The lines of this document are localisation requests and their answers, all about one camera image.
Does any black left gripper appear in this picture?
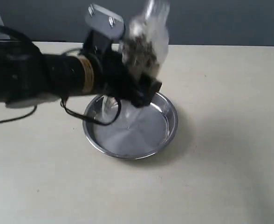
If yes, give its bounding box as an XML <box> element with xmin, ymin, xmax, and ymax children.
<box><xmin>82</xmin><ymin>30</ymin><xmax>162</xmax><ymax>108</ymax></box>

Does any clear plastic shaker bottle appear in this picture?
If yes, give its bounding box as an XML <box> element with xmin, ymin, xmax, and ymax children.
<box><xmin>100</xmin><ymin>0</ymin><xmax>170</xmax><ymax>123</ymax></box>

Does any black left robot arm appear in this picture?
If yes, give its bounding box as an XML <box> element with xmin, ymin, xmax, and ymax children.
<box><xmin>0</xmin><ymin>26</ymin><xmax>162</xmax><ymax>108</ymax></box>

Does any round steel tray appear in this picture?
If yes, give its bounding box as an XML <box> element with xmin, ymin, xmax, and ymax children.
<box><xmin>82</xmin><ymin>93</ymin><xmax>178</xmax><ymax>160</ymax></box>

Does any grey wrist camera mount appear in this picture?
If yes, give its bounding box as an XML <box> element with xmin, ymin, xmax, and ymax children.
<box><xmin>85</xmin><ymin>3</ymin><xmax>125</xmax><ymax>45</ymax></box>

